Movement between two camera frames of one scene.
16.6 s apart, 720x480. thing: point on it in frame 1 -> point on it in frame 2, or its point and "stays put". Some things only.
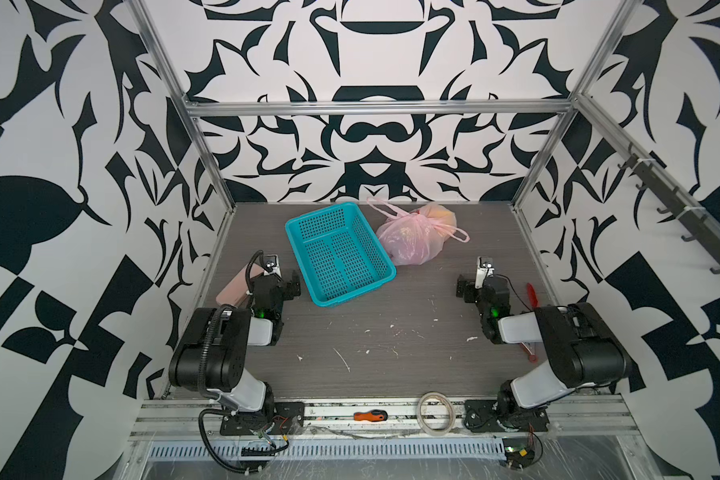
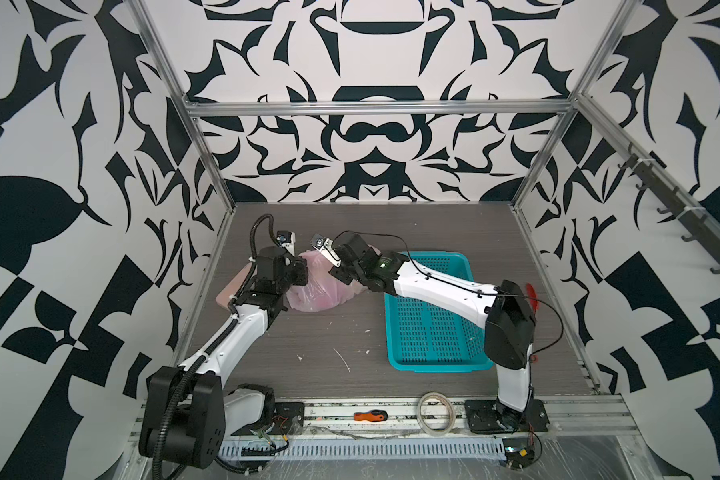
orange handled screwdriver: (374, 415) stays put
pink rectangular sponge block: (237, 288) stays put
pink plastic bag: (419, 236) -> (322, 290)
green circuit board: (519, 452) stays put
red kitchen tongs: (534, 299) stays put
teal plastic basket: (338, 253) -> (425, 338)
